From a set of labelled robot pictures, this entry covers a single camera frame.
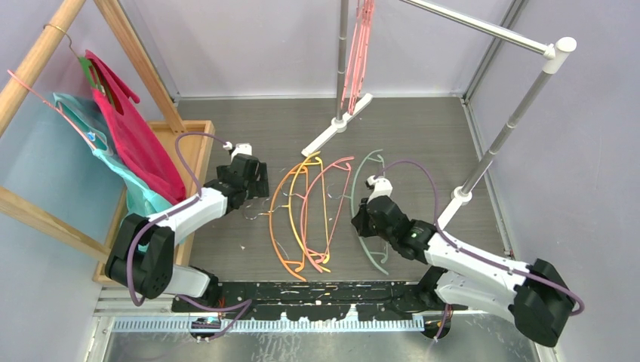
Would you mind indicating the pink plastic hanger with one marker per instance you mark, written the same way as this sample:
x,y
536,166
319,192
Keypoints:
x,y
318,260

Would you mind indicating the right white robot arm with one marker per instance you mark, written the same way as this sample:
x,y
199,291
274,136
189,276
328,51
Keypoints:
x,y
533,297

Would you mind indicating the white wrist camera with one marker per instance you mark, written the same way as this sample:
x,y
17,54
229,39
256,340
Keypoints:
x,y
379,186
238,149

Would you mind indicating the pink hanger on wooden rack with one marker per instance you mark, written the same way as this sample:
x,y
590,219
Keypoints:
x,y
50,105

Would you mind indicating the green hanger with gold hook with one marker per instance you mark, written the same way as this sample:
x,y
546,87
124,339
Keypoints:
x,y
95,80

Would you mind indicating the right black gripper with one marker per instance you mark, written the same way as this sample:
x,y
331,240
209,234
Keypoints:
x,y
361,219

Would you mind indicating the teal garment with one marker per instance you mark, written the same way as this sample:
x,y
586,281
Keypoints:
x,y
94,119

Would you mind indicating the green plastic hanger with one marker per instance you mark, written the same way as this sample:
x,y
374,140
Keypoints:
x,y
378,259

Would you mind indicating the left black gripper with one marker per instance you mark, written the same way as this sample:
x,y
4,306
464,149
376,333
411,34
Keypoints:
x,y
259,188

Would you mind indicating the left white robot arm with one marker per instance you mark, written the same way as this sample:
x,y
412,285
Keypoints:
x,y
142,256

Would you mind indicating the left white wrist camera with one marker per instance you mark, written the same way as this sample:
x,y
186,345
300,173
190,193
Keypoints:
x,y
238,149

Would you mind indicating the silver metal clothes rack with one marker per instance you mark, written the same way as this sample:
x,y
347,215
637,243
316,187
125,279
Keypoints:
x,y
554,54

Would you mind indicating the red garment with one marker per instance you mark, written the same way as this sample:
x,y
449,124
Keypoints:
x,y
135,142

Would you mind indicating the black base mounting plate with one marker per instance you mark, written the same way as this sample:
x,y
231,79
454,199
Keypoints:
x,y
327,301

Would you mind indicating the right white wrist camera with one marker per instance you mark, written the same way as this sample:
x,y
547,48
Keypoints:
x,y
379,186

